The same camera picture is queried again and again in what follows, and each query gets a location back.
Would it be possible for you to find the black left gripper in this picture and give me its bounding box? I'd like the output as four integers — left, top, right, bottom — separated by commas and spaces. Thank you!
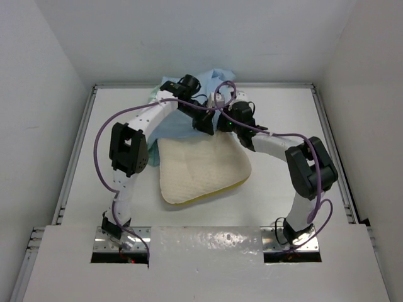
178, 99, 215, 136

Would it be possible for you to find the light blue pillowcase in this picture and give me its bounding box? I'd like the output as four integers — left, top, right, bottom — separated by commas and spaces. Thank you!
145, 67, 237, 167

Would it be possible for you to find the cream yellow-edged pillow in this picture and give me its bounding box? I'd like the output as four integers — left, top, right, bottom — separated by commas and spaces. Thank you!
157, 131, 252, 205

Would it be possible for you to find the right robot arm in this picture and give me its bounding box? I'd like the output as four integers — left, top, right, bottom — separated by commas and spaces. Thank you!
217, 91, 338, 245

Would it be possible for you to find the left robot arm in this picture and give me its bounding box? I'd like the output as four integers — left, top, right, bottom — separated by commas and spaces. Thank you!
93, 74, 214, 240

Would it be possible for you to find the white front cover board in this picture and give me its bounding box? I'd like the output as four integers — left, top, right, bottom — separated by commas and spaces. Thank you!
24, 225, 389, 301

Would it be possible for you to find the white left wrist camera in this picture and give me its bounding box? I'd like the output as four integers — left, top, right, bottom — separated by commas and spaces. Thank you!
207, 92, 225, 108

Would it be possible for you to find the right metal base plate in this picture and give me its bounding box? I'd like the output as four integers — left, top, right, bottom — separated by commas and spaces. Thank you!
260, 226, 320, 254

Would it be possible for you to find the metal base plate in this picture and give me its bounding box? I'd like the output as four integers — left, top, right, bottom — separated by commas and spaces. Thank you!
93, 227, 151, 253
260, 226, 320, 254

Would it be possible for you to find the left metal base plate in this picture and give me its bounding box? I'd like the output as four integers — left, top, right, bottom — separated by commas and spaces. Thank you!
93, 227, 151, 253

